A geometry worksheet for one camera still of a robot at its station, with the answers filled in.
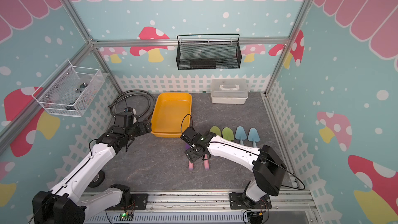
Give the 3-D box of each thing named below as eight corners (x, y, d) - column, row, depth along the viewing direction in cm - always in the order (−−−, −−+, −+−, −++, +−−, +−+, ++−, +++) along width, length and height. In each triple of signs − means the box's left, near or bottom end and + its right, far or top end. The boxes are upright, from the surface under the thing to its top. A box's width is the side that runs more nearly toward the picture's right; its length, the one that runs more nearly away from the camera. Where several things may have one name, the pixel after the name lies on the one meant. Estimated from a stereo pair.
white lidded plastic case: (211, 105, 116) (211, 93, 106) (210, 91, 126) (211, 78, 116) (245, 105, 116) (250, 93, 106) (242, 91, 126) (246, 78, 116)
